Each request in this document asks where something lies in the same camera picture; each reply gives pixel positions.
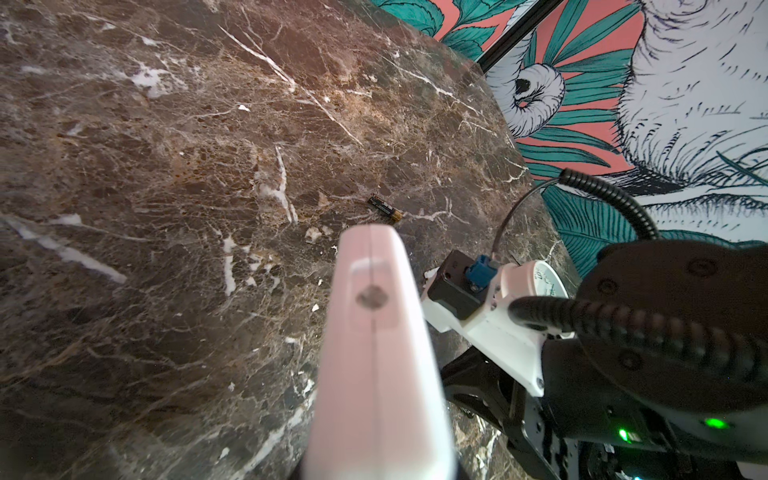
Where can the white round alarm clock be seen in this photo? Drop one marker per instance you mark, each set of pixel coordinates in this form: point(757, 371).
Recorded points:
point(546, 281)

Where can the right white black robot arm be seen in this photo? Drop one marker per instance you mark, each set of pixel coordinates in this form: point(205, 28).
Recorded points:
point(655, 369)

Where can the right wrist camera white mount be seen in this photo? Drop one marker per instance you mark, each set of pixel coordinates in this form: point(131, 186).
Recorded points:
point(472, 297)

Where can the black gold AAA battery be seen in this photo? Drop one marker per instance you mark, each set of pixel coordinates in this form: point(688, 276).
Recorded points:
point(391, 213)

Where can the right black frame post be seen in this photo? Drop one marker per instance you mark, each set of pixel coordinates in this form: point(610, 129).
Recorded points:
point(524, 20)

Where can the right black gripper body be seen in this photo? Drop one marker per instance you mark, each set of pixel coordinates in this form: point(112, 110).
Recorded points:
point(475, 384)

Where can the white remote control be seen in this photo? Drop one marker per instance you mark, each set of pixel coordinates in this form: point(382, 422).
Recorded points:
point(380, 411)

